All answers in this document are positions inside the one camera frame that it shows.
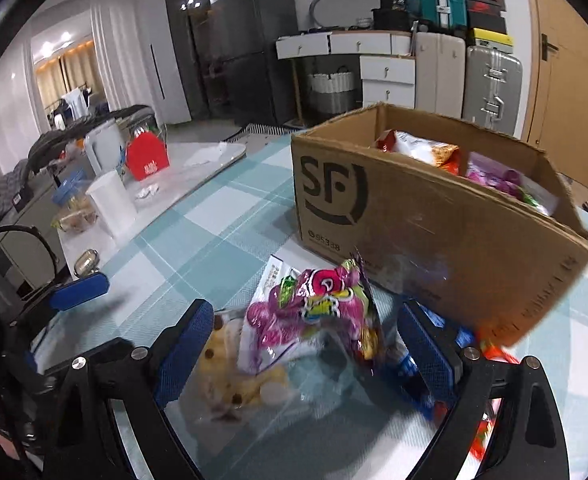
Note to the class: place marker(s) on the purple white snack bag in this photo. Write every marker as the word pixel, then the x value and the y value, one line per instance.
pixel 504 180

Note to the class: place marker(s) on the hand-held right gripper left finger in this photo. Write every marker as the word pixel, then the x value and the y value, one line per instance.
pixel 184 355

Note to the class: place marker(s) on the yellow black box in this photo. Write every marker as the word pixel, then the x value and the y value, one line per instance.
pixel 493 37

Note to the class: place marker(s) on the clear food container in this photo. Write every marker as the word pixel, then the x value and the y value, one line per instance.
pixel 76 217

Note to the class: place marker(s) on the white plastic cup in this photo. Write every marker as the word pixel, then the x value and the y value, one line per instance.
pixel 111 205

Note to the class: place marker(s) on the white curtain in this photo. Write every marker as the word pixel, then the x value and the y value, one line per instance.
pixel 116 50

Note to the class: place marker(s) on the black red box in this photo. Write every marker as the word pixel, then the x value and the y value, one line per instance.
pixel 484 7

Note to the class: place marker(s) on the beige earbuds case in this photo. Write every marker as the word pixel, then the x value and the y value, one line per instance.
pixel 87 265

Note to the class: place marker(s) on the clear cookie bag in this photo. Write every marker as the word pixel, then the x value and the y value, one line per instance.
pixel 234 385

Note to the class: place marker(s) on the black bag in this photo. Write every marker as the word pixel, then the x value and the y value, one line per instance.
pixel 394 10

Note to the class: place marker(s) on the white desk with drawers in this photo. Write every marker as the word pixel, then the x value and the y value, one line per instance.
pixel 364 60

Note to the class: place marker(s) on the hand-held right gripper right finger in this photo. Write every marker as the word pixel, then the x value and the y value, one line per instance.
pixel 426 355

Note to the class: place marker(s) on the silver suitcase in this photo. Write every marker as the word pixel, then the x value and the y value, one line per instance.
pixel 491 90

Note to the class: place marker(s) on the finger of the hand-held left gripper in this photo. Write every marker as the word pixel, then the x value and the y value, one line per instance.
pixel 79 292
pixel 30 365

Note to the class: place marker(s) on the blue snack packet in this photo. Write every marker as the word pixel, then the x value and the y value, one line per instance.
pixel 414 385

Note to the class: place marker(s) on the purple snack packet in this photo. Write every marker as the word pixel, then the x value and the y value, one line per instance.
pixel 314 315

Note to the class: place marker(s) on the small red snack packet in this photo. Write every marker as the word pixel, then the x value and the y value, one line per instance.
pixel 496 350

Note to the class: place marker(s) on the white kettle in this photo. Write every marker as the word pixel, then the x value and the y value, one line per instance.
pixel 103 145

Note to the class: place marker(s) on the blue checked tablecloth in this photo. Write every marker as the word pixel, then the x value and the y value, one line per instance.
pixel 214 240

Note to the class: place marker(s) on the striped laundry basket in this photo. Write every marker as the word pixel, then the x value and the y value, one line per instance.
pixel 330 92

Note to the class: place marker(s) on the white orange snack bag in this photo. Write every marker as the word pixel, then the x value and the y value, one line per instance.
pixel 419 150

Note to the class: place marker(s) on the brown cardboard box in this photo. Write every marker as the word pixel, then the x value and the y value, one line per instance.
pixel 424 240

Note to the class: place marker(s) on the dark grey refrigerator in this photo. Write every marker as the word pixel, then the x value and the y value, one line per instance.
pixel 244 45

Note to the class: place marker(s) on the wooden door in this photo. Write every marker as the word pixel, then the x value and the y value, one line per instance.
pixel 574 85

